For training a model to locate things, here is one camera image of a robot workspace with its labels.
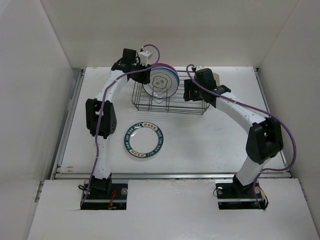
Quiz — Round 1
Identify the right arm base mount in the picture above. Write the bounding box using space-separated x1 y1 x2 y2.
213 176 269 211

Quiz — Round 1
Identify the beige cutlery holder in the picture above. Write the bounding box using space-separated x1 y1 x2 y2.
212 72 221 87

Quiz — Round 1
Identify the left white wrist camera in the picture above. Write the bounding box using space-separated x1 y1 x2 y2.
138 50 153 67

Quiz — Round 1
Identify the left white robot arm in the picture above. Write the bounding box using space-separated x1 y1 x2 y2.
85 47 152 199

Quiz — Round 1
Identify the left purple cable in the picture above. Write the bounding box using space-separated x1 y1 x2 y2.
80 44 161 208

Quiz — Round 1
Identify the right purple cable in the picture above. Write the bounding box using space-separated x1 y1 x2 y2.
186 63 298 210

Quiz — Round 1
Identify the blue plate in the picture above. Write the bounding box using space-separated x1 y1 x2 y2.
150 68 180 89

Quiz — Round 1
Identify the purple cable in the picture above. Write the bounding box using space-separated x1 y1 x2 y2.
186 63 298 210
80 44 161 208

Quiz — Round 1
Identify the white flower pattern plate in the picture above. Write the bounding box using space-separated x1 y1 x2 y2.
143 67 180 99

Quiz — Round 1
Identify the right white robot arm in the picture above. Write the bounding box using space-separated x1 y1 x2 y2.
187 68 284 197

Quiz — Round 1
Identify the green rim lettered plate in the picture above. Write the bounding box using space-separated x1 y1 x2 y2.
123 121 164 159

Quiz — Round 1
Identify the wire dish rack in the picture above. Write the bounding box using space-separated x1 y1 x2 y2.
131 68 209 115

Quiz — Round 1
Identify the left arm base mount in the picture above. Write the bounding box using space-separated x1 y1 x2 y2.
78 176 128 211

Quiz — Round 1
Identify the pink plate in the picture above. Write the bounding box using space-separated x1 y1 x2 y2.
151 62 176 72

